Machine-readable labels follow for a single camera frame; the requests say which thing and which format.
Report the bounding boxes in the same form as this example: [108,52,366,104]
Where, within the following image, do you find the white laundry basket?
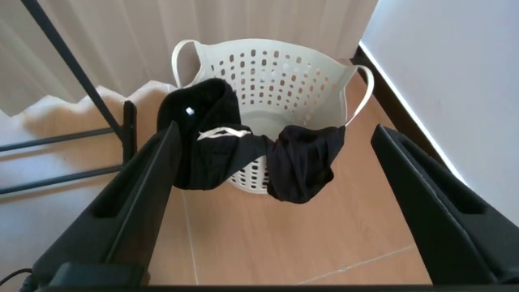
[170,38,375,195]

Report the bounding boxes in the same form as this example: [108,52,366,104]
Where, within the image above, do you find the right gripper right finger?
[371,123,519,285]

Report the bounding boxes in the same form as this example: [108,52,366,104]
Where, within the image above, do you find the beige curtain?
[0,0,380,118]

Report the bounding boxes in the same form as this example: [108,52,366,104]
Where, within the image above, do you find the black garment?
[265,124,346,204]

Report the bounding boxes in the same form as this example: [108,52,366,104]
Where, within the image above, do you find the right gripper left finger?
[32,120,182,287]

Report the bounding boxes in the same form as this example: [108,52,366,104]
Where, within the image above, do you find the black shorts with white cord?
[157,77,273,191]

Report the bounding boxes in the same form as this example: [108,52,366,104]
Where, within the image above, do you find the black clothes rack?
[0,0,138,195]

